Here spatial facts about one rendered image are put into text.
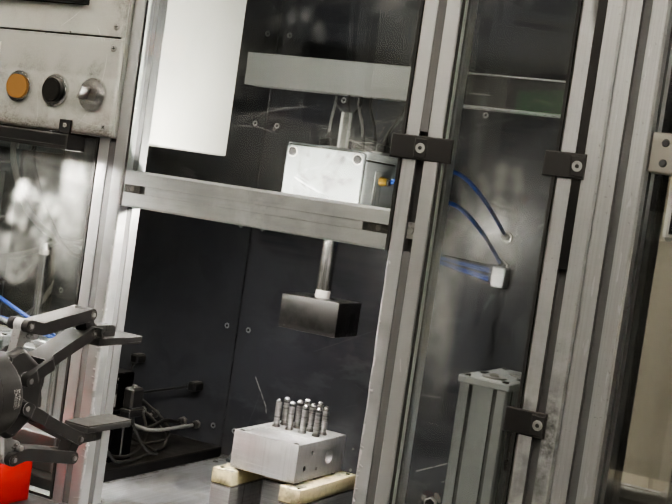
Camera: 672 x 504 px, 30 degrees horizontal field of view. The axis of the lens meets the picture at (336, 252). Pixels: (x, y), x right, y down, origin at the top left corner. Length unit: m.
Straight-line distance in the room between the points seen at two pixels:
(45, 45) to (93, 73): 0.09
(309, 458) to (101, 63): 0.55
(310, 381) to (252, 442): 0.33
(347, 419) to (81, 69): 0.66
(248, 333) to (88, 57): 0.57
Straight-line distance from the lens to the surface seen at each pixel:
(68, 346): 1.22
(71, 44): 1.62
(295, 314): 1.63
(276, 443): 1.58
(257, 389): 1.96
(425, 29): 1.37
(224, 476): 1.61
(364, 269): 1.86
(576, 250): 1.29
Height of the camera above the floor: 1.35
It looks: 3 degrees down
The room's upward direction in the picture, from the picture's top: 8 degrees clockwise
